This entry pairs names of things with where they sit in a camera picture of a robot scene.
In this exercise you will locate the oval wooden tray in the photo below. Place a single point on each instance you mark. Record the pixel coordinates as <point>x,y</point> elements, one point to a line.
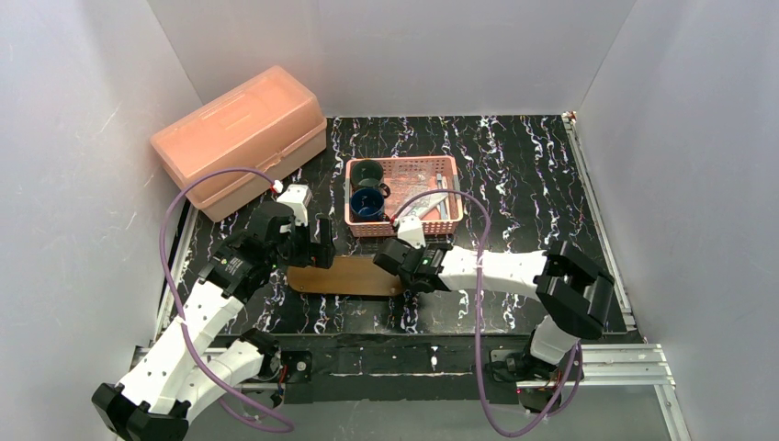
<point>348,276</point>

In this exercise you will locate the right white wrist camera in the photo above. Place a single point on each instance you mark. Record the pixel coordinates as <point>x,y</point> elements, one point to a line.
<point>409,229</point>

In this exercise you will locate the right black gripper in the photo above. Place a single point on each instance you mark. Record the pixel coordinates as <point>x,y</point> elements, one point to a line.
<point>389,260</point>

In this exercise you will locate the pink plastic storage box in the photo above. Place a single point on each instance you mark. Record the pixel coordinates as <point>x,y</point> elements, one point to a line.
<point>263,130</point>

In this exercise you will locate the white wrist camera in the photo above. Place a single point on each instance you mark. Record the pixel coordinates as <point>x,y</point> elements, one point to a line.
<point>409,229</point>
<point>297,197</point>

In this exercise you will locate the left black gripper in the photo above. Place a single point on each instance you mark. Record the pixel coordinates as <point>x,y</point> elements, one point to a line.
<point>307,244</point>

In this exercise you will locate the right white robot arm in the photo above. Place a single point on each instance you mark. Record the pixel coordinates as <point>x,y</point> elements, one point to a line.
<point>575,291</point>

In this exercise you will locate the aluminium frame rail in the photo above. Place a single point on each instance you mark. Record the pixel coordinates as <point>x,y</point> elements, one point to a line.
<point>640,364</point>

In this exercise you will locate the dark green mug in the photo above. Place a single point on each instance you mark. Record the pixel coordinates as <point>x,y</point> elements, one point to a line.
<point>368,173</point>

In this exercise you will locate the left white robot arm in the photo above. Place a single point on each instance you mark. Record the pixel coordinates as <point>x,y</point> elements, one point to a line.
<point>172,384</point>

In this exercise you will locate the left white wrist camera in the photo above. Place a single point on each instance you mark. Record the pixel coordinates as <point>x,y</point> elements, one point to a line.
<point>297,197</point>

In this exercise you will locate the clear acrylic holder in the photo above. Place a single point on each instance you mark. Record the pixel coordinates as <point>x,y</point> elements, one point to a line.
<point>408,179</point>

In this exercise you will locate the dark blue mug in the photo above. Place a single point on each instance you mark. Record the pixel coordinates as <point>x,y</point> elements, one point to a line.
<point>367,205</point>

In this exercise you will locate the pink perforated plastic basket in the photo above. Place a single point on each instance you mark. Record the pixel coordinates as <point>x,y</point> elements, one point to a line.
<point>432,225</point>

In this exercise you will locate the grey toothbrush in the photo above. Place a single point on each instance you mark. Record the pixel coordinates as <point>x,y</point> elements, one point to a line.
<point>442,198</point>

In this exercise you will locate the white toothpaste tube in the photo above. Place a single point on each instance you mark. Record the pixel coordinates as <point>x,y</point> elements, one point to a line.
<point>421,206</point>

